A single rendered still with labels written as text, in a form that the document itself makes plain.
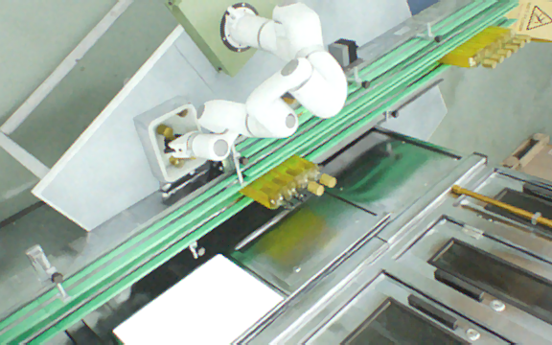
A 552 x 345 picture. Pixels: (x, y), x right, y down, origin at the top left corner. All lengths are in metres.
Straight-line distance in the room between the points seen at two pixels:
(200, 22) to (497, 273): 1.15
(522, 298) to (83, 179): 1.31
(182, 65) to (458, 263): 1.06
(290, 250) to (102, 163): 0.65
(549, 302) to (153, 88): 1.30
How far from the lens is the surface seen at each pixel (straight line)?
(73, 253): 1.78
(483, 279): 1.74
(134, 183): 1.86
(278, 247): 1.82
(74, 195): 1.78
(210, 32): 1.78
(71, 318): 1.72
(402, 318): 1.63
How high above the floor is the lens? 2.26
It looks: 42 degrees down
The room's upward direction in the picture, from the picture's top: 115 degrees clockwise
